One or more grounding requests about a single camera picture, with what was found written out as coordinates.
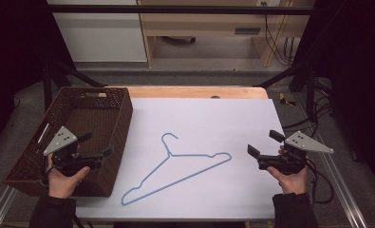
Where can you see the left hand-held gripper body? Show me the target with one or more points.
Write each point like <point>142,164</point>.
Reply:
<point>61,140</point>

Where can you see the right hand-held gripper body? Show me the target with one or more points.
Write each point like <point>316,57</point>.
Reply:
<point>305,143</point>

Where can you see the person's right hand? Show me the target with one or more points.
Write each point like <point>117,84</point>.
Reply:
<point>293,183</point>

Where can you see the person's left hand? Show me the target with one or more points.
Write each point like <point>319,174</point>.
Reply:
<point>61,185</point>

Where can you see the white stick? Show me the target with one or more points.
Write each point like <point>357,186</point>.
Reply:
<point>43,133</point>

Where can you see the brown wicker basket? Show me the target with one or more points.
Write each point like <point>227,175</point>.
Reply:
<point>90,117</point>

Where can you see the yellow and black tool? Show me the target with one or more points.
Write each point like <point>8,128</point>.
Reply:
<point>284,100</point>

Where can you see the white paper sheet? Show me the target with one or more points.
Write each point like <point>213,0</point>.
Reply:
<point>207,123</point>

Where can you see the black curtain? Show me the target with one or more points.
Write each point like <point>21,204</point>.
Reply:
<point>356,63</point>
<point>14,47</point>

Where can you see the white cabinet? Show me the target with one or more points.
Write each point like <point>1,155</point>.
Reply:
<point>103,38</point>

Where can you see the grey vent panel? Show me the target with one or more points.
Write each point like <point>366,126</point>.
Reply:
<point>247,31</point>

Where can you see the light wooden desk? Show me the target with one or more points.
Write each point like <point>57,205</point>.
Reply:
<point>207,23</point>

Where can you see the black object under desk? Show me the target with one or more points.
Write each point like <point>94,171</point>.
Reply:
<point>180,39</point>

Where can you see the black metal frame strut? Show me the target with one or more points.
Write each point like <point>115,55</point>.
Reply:
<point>310,91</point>
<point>47,85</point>

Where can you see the aluminium rail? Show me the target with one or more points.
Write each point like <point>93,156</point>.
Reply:
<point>343,190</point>
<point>0,209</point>

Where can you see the black horizontal frame bar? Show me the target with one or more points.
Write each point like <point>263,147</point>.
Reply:
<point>175,9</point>

